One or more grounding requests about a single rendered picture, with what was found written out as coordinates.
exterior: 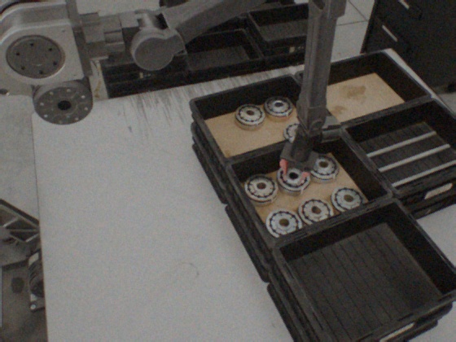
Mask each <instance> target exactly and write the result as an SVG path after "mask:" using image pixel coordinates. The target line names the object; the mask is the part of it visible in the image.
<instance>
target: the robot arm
mask: <svg viewBox="0 0 456 342"><path fill-rule="evenodd" d="M67 1H68V9H69V14H70V18H71V22H72V30H74V33H75V37H76V41H77V47H78V50H79V55H80V59H81V65H82V69H83V71H84V73H85V77H92V76H93V71H92V67H91V62H90V61H95V60H102V59H107V58H108V57H107V56H108V55H115V54H120V53H125V49H126V50H127V51H128V52H130V53H132V56H133V58H134V60H135V62H136V64H137V65H138V66H139V67H140V68H142V69H144V70H149V71H155V70H159V69H162V68H164V67H166V66H167V65H168V64H169V63H170V61H171V60H172V58H173V54H175V53H177V52H179V51H181V50H184V49H185V45H186V43H188V42H189V41H190V40H191V39H192V38H194V37H196V36H199V35H200V34H201V33H204V32H205V31H207V30H209V29H211V28H213V27H215V25H218V24H220V23H223V22H225V21H227V20H229V19H231V18H233V17H236V16H237V15H240V14H242V13H244V12H245V11H248V9H250V8H252V7H255V6H257V5H260V4H262V3H263V2H266V1H268V0H192V1H189V2H187V3H184V4H182V5H179V6H176V7H170V8H167V7H165V6H162V7H160V8H158V9H156V10H154V11H153V10H150V9H144V8H143V9H138V10H136V11H122V12H117V13H116V14H114V15H101V16H99V13H98V12H91V13H84V14H80V13H79V10H78V5H77V2H76V0H67ZM346 4H347V0H309V27H308V36H307V46H305V63H304V71H303V81H302V87H301V92H300V96H299V100H298V101H297V104H296V113H297V115H296V118H297V120H298V121H299V122H300V124H299V125H298V126H297V128H296V134H295V137H294V141H293V144H290V143H286V144H285V146H284V148H283V151H282V153H281V156H280V160H281V161H280V166H281V167H282V169H283V172H284V176H286V172H287V169H288V166H289V167H293V168H295V169H299V170H302V171H303V174H302V177H301V179H300V181H302V180H303V179H304V178H306V177H308V176H309V175H310V174H311V172H312V170H314V166H315V164H316V161H317V159H318V153H317V152H316V151H312V148H313V145H314V141H315V139H316V141H317V142H318V143H324V142H330V141H335V140H338V139H340V133H341V131H340V127H341V124H340V123H339V122H338V120H337V119H336V118H335V116H330V117H327V111H326V106H327V99H326V93H327V86H328V79H329V73H330V67H331V57H332V51H333V44H334V38H335V27H336V22H337V19H338V18H340V17H342V16H344V15H345V10H346Z"/></svg>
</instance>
